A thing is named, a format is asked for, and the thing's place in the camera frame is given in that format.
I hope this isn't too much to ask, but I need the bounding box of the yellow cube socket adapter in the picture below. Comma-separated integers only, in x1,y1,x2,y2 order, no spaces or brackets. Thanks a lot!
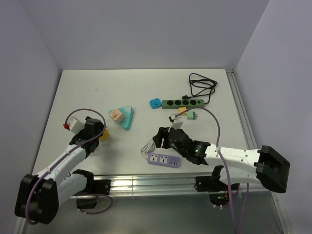
99,128,109,141

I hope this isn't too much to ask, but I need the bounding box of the aluminium front rail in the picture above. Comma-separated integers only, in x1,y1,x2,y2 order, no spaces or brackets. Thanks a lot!
24,172,276,198

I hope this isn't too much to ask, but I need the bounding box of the pink cube socket adapter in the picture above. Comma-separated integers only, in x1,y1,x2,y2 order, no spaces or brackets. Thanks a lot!
109,109,125,123

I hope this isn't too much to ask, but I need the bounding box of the blue square plug adapter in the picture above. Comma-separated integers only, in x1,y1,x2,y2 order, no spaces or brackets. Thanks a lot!
149,98,162,109

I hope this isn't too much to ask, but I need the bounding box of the white coiled power cable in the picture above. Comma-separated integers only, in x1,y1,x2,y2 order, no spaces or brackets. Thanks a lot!
140,139,156,159

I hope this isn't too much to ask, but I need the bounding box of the teal triangular power strip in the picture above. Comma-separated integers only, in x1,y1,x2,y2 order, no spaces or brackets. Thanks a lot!
108,105,134,130

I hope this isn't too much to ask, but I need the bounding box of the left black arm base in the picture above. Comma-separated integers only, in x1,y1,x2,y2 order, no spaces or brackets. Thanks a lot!
73,169,111,211

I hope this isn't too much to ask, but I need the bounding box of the orange small plug adapter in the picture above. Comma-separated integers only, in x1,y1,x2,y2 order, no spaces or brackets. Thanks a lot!
178,107,187,116

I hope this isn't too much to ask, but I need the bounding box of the mint green plug adapter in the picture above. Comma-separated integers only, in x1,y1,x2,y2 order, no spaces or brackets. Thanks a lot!
187,111,197,120

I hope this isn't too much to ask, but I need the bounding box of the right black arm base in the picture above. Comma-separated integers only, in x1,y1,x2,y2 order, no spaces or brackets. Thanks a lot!
194,165,230,208

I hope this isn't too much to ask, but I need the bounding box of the aluminium side rail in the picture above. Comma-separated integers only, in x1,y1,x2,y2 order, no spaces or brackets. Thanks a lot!
225,69,258,149

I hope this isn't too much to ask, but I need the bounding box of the black power cable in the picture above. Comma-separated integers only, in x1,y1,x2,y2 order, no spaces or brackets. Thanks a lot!
181,73,218,104

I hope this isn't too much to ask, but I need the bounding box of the purple power strip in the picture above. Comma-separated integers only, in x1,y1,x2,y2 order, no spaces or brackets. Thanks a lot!
147,152,181,168

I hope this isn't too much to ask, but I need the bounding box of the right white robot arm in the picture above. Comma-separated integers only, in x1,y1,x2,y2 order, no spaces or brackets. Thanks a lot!
152,127,291,194

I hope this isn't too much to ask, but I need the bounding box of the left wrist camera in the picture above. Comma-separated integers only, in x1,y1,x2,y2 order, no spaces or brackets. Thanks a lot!
63,117,84,134

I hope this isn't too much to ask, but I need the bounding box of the green power strip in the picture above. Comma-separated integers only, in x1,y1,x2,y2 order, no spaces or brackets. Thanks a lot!
161,99,206,109

